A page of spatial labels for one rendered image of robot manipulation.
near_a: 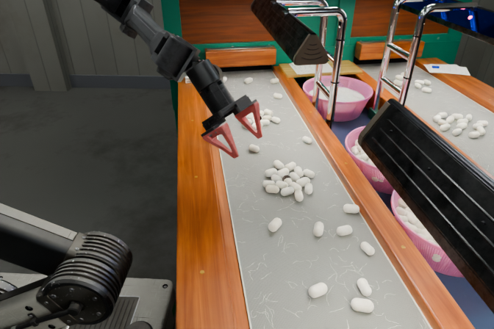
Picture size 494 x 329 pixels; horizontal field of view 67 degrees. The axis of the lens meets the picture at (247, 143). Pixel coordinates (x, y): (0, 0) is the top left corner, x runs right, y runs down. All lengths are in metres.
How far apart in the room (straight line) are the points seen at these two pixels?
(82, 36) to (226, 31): 2.16
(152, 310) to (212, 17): 1.12
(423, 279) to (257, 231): 0.33
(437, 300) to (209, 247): 0.42
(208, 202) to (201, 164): 0.16
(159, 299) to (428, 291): 0.65
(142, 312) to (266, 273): 0.41
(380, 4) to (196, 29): 0.80
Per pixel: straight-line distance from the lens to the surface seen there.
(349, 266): 0.79
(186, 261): 0.75
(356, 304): 0.72
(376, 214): 0.88
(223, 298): 0.69
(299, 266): 0.78
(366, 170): 1.06
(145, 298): 1.08
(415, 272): 0.79
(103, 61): 3.62
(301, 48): 0.86
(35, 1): 3.59
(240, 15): 1.63
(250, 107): 0.82
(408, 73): 1.27
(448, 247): 0.42
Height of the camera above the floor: 1.32
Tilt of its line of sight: 31 degrees down
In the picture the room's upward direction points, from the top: straight up
